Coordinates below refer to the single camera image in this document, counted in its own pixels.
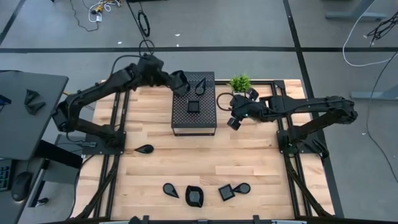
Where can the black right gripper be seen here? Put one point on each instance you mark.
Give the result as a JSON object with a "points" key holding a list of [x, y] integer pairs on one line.
{"points": [[244, 109]]}

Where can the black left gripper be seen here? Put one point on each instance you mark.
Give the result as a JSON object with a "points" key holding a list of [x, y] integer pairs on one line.
{"points": [[164, 77]]}

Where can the large black glossy bowl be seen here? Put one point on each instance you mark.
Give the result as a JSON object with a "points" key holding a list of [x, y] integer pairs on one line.
{"points": [[182, 85]]}

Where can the black teardrop mini plate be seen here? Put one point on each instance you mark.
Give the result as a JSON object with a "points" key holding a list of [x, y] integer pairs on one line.
{"points": [[200, 88], [170, 190], [144, 149], [242, 188]]}

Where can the black square mini plate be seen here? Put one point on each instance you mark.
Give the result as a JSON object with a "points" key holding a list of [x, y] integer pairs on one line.
{"points": [[226, 192], [193, 106]]}

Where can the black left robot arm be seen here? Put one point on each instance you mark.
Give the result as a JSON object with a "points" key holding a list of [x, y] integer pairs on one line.
{"points": [[93, 90]]}

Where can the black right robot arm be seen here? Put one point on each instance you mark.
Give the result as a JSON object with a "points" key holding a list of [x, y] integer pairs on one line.
{"points": [[311, 104]]}

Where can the green plant in white pot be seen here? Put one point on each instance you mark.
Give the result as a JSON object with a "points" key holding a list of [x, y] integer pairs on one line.
{"points": [[240, 84]]}

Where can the black perforated metal riser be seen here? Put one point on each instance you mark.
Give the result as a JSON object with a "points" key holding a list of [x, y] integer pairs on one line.
{"points": [[199, 123]]}

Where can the grey desk foot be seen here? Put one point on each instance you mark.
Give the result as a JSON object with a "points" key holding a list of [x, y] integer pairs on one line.
{"points": [[351, 15], [373, 94]]}

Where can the black folded object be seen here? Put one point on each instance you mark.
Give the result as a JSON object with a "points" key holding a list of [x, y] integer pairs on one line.
{"points": [[31, 96], [35, 108]]}

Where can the dark grey desk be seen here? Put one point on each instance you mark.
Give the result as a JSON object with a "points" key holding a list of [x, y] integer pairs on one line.
{"points": [[28, 124]]}

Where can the black computer mouse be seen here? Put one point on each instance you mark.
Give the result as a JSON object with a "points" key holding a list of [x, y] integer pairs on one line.
{"points": [[21, 186]]}

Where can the black keyboard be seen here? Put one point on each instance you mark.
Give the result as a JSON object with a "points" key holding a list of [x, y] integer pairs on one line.
{"points": [[4, 177]]}

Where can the black aluminium table frame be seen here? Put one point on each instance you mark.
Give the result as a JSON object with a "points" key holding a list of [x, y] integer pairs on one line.
{"points": [[264, 82]]}

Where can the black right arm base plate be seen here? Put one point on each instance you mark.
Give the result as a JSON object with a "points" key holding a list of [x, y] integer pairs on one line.
{"points": [[306, 148]]}

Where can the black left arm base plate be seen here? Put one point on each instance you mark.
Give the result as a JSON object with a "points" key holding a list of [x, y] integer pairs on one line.
{"points": [[93, 144]]}

